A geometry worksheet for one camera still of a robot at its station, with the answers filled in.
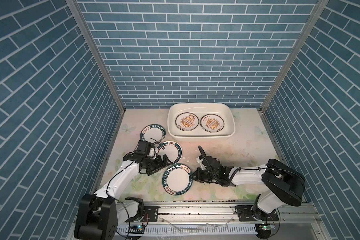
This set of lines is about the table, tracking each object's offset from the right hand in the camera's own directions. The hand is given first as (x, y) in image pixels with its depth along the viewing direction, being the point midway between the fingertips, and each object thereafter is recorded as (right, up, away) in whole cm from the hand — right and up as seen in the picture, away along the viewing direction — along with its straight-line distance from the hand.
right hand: (187, 176), depth 83 cm
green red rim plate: (-10, +12, +15) cm, 22 cm away
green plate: (-6, -4, +3) cm, 8 cm away
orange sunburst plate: (0, +31, +29) cm, 42 cm away
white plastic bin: (+29, +39, +30) cm, 57 cm away
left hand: (-12, +6, 0) cm, 14 cm away
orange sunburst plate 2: (+18, +30, +28) cm, 45 cm away
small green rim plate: (-24, +23, +23) cm, 40 cm away
